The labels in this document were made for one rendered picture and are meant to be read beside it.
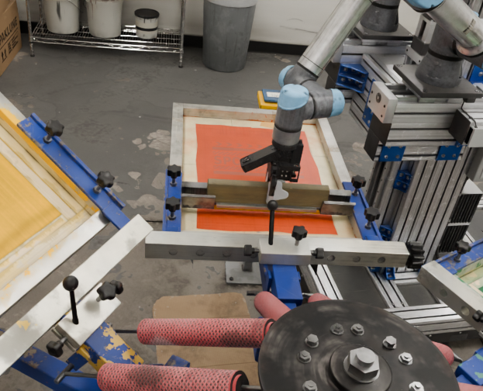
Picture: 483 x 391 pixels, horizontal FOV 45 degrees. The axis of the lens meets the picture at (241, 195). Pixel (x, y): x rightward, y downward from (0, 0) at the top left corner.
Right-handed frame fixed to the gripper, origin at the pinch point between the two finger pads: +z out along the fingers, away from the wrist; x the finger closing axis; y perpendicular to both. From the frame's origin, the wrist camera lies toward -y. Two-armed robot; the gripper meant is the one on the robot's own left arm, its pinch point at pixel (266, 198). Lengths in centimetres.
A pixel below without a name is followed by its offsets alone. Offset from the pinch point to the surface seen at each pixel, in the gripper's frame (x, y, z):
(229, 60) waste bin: 317, 17, 89
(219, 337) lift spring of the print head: -69, -19, -19
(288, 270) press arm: -34.0, 1.3, -3.3
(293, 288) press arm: -40.3, 1.5, -3.2
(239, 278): 70, 9, 100
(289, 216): -1.1, 7.7, 5.2
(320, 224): -4.5, 16.5, 5.1
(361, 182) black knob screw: 3.3, 28.4, -5.6
